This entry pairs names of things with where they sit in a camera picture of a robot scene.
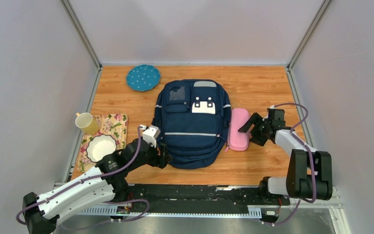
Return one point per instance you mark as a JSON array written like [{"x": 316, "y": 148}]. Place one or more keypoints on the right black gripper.
[{"x": 255, "y": 139}]

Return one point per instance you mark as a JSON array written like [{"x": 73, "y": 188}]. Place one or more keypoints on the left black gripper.
[{"x": 161, "y": 160}]

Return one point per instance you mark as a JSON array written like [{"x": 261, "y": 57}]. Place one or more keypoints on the navy blue backpack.
[{"x": 194, "y": 117}]

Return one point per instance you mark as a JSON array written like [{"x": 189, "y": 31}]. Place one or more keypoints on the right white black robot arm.
[{"x": 309, "y": 174}]

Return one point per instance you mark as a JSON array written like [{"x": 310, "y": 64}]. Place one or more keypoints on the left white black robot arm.
[{"x": 104, "y": 182}]

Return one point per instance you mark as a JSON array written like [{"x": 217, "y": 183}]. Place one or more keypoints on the floral placemat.
[{"x": 114, "y": 125}]

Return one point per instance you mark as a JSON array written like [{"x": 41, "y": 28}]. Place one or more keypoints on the white scalloped bowl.
[{"x": 100, "y": 146}]

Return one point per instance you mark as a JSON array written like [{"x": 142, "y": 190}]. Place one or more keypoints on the yellow mug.
[{"x": 87, "y": 123}]

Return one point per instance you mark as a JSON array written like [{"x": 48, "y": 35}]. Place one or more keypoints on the teal polka dot plate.
[{"x": 143, "y": 78}]

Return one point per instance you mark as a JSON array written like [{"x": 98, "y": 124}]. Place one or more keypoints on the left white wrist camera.
[{"x": 150, "y": 134}]

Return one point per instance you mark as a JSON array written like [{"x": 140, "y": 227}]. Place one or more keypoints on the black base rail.
[{"x": 197, "y": 199}]

